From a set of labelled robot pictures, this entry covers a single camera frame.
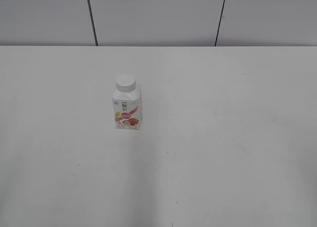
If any white plastic bottle cap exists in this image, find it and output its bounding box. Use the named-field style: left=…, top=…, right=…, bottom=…
left=116, top=74, right=136, bottom=92

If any white yili changqing yogurt bottle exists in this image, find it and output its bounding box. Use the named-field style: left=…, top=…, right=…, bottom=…
left=111, top=83, right=143, bottom=130

